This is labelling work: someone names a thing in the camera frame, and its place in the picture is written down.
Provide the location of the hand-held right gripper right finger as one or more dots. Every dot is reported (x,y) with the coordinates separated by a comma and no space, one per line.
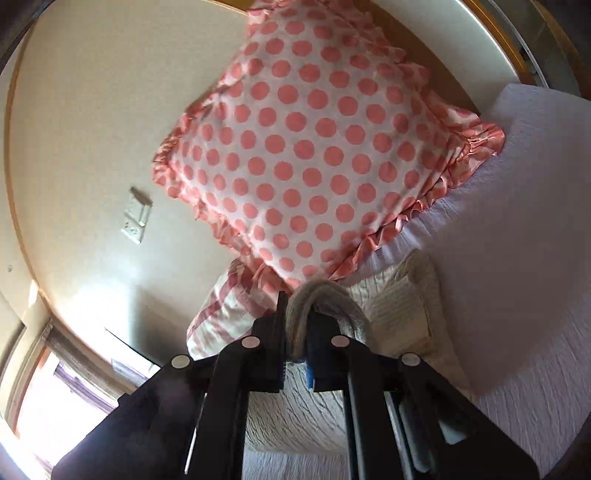
(318,360)

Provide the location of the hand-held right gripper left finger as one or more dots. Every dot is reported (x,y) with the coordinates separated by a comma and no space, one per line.
(279,350)

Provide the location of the pink striped pillow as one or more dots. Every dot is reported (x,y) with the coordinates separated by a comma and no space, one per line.
(226,304)

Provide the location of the white quilted pillow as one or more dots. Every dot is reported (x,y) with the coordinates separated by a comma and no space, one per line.
(397,304)

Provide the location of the pink polka dot pillow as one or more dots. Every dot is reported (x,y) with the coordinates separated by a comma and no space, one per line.
(318,152)

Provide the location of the white bed cover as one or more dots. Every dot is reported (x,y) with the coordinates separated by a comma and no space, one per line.
(517,277)

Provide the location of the wooden headboard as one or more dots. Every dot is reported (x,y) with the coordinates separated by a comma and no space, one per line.
(397,41)

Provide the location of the white wall socket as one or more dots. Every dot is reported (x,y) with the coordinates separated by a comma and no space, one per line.
(135,218)

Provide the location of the window with wooden frame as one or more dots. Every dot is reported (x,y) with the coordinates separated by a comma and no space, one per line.
(51,387)

